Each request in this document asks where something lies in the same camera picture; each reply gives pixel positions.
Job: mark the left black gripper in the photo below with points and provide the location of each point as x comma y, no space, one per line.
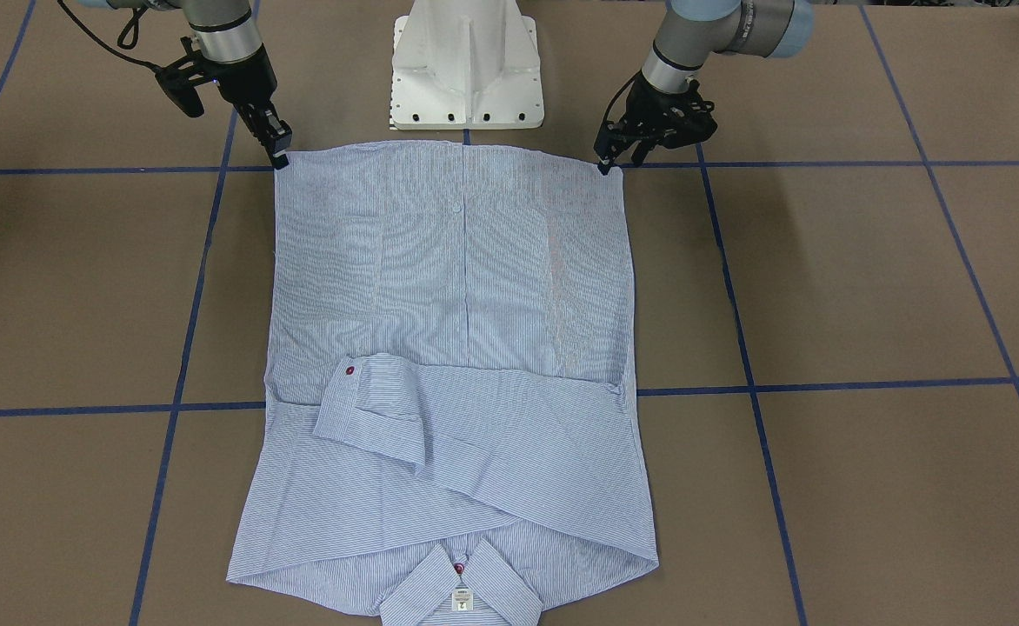
654,103

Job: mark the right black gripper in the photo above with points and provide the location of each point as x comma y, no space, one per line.
243,82

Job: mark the light blue striped shirt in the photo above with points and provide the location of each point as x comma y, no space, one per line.
450,415

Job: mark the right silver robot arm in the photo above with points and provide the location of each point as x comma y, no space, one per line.
225,47

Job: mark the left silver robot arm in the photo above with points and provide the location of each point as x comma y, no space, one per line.
693,31

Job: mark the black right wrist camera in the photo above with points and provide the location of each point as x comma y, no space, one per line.
180,80

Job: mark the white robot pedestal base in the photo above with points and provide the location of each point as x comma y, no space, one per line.
466,65

